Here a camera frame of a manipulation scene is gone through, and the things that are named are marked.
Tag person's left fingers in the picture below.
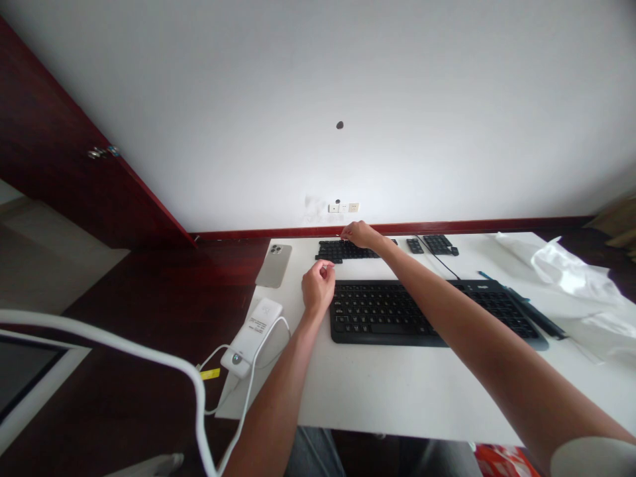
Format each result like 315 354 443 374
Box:
313 262 338 295

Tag thin white cable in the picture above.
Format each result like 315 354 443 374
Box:
214 315 293 477

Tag dark red wooden door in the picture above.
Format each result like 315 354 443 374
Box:
0 13 201 251

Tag square group of black keycaps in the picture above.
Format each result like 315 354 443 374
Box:
423 234 460 257

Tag black computer keyboard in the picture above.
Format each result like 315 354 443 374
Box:
329 279 551 352

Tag white plastic bag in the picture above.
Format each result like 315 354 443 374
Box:
488 231 636 367

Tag red and white package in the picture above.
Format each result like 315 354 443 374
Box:
473 443 543 477

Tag white framed grey panel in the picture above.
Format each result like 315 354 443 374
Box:
0 327 93 434

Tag wide group of black keycaps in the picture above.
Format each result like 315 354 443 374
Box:
313 238 399 263

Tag black keyboard cable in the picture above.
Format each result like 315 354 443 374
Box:
413 235 464 283

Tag dark red baseboard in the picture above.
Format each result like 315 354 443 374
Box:
187 215 600 243

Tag brown cardboard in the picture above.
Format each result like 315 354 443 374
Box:
585 197 636 249

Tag person's right hand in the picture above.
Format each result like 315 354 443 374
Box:
341 220 386 250

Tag beige smartphone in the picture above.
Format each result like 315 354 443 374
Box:
254 242 293 290

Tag person's left hand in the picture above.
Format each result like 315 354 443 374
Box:
301 262 338 315

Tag thick white cable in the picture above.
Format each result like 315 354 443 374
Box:
0 309 223 477

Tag white power bank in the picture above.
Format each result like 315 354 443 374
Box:
220 297 285 380

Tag long black bar tool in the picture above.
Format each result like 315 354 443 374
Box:
502 285 568 342

